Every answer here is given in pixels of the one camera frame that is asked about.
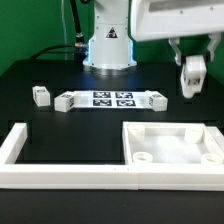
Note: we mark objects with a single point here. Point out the white U-shaped fence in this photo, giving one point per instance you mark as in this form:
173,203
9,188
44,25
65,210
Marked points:
152,176

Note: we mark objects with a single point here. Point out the white square table top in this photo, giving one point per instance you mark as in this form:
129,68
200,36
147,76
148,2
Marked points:
172,143

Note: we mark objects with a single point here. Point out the white marker tag sheet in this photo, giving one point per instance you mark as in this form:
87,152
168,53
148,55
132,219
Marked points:
111,99

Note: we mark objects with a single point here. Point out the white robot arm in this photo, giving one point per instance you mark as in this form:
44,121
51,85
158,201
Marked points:
119,23

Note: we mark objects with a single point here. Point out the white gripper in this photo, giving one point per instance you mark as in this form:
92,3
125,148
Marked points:
163,19

